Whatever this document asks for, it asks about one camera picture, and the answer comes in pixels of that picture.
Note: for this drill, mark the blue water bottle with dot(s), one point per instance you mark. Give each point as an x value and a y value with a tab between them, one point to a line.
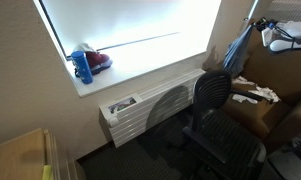
82	68

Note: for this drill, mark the tan leather armchair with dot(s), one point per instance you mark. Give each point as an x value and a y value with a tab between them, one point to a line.
283	71

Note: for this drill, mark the thin window blind rod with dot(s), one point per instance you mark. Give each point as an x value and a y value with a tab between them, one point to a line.
140	40

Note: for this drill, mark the white crumpled cloth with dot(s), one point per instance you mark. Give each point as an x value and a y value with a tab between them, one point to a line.
240	80
243	98
265	93

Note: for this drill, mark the white wall heater unit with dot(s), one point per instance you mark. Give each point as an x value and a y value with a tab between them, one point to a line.
150	106

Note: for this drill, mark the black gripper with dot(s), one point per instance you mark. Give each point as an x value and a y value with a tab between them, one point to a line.
266	26

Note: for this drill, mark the light wooden table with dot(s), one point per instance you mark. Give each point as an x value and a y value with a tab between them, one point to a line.
20	156

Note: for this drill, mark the black mesh office chair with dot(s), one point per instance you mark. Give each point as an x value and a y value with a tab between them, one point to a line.
220	140

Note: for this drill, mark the red and white shoe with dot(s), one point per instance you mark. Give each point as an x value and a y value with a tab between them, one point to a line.
98	60

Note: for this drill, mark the colourful label sticker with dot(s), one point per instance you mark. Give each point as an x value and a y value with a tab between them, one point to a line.
122	104

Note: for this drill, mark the blue-grey cloth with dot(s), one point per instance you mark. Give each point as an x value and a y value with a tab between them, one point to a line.
238	55

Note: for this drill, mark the white heater knob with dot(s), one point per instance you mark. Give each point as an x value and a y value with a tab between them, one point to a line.
113	122

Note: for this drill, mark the yellow marker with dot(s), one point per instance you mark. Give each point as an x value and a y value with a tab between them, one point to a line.
47	172

